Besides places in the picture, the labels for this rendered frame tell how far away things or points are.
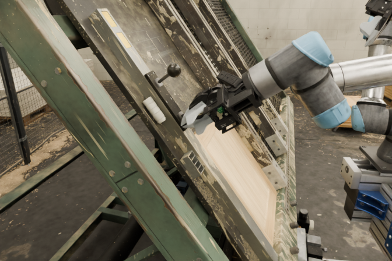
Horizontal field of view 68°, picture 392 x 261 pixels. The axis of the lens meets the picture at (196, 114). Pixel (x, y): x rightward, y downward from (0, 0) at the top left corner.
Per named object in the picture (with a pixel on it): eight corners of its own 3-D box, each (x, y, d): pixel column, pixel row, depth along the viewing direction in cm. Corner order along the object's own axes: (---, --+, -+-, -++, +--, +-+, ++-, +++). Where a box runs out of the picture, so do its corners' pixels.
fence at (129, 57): (266, 270, 93) (277, 267, 92) (87, 17, 81) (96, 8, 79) (267, 257, 98) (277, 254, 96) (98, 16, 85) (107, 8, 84)
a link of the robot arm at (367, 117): (390, 136, 120) (409, 7, 121) (350, 130, 126) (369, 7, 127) (383, 136, 132) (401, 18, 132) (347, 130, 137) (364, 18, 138)
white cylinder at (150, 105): (140, 102, 81) (156, 126, 82) (147, 98, 80) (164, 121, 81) (144, 99, 84) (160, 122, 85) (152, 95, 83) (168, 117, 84)
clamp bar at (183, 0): (276, 158, 160) (317, 140, 149) (151, -31, 144) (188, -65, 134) (276, 150, 169) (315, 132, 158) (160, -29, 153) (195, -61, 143)
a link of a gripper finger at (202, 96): (184, 105, 67) (214, 86, 64) (185, 101, 69) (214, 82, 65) (197, 117, 70) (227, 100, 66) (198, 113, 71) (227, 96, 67)
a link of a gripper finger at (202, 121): (179, 138, 68) (210, 120, 64) (182, 122, 73) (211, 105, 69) (188, 146, 69) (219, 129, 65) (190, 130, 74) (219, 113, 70)
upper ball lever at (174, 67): (155, 92, 84) (177, 77, 74) (147, 81, 84) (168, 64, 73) (164, 86, 87) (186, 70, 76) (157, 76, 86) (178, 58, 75)
